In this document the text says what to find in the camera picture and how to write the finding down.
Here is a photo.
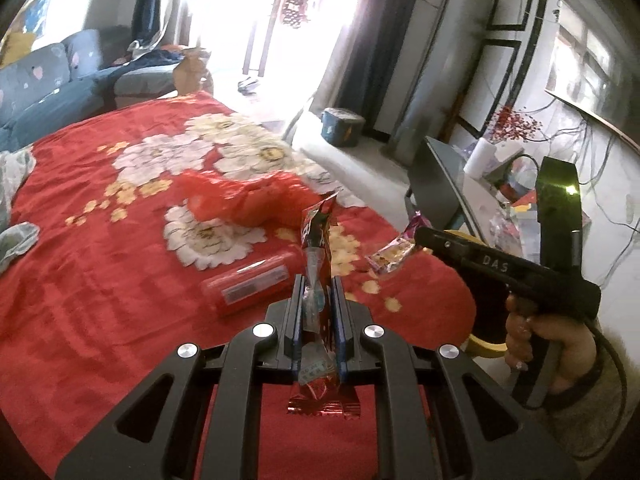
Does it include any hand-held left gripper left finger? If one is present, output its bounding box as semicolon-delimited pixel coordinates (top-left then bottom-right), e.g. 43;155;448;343
54;275;307;480

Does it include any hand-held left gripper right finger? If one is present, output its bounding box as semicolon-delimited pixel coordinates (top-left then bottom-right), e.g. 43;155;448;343
330;276;584;480

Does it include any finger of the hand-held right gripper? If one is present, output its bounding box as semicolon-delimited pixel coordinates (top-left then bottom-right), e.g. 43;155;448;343
414;225;467;262

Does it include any purple foil snack wrapper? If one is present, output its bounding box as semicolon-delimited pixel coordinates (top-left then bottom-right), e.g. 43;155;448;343
364;211;420;277

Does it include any red foil snack wrapper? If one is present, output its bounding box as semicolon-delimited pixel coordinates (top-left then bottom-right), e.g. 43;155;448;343
286;191;362;419

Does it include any yellow round bin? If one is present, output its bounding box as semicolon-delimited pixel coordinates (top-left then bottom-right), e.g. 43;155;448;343
466;331;509;359

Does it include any person's right forearm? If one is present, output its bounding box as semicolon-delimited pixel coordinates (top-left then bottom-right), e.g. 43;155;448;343
547;327;640;480

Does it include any person's right hand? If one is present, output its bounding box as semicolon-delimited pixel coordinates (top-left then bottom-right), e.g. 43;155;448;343
504;295;599;395

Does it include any dark glass table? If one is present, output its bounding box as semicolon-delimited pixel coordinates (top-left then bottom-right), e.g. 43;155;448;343
404;134;502;242

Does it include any red cylindrical package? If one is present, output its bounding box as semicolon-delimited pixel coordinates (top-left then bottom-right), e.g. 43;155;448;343
199;249;297;317

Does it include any white tissue roll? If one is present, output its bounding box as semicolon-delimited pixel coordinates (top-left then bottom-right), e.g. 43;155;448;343
461;136;502;182

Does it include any red plastic bag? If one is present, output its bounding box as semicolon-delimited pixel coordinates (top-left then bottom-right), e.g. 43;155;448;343
176;166;322;227

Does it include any red berry decoration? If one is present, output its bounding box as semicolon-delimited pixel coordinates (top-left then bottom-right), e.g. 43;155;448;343
481;104;544;144

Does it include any blue bucket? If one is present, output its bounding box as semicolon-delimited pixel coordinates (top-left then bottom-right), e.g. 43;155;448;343
319;106;367;149

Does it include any grey standing air conditioner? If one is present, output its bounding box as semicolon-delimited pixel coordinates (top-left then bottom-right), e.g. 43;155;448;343
386;0;494;167

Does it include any red floral blanket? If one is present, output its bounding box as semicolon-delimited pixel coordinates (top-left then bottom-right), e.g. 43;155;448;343
0;91;477;480

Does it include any dark window curtain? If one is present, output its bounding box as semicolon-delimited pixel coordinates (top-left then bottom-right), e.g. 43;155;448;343
334;0;427;137

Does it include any cardboard box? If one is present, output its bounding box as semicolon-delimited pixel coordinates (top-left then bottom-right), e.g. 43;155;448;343
171;46;212;97

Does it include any red hanging decoration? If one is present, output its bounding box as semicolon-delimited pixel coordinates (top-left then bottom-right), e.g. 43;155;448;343
281;0;312;29

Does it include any dark blue sofa throw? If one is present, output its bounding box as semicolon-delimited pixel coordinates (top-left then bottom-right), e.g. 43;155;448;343
95;45;193;92

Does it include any grey crumpled cloth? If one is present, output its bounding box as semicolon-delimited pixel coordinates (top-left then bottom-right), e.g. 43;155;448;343
0;149;37;227
0;221;42;274

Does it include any blue floral sofa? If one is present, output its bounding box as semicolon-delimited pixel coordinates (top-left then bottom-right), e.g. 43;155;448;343
0;29;211;153

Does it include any blue floral sofa cushion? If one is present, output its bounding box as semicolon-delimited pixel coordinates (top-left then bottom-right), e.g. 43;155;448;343
0;41;69;122
64;29;104;82

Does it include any dark blue curtain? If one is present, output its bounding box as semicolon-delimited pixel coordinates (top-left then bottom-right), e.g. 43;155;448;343
131;0;177;47

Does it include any yellow pillow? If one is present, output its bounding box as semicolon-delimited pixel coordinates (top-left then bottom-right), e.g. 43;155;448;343
0;29;39;69

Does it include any blue world map poster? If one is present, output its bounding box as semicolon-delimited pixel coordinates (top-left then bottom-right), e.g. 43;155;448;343
14;0;54;37

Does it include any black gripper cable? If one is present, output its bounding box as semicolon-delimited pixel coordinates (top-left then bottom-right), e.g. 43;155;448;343
562;317;631;458

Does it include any wall television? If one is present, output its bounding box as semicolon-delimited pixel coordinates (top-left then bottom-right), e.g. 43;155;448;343
544;0;640;147

